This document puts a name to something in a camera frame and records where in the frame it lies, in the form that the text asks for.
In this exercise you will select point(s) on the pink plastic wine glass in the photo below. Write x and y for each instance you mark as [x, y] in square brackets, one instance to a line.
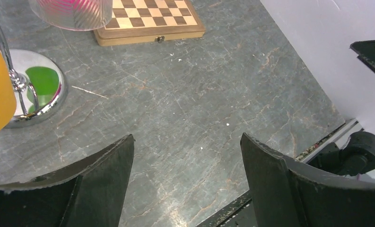
[75, 15]

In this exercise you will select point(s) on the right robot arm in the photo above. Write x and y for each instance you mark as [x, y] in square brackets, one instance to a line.
[357, 158]

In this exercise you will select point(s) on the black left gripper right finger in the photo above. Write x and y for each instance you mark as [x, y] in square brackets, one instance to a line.
[289, 193]

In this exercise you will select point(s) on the wooden chess board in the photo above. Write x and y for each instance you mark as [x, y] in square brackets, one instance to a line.
[141, 21]

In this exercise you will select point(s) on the chrome wine glass rack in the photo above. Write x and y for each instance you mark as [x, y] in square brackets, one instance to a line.
[38, 84]

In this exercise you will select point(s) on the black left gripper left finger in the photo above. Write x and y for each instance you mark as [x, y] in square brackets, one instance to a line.
[86, 193]

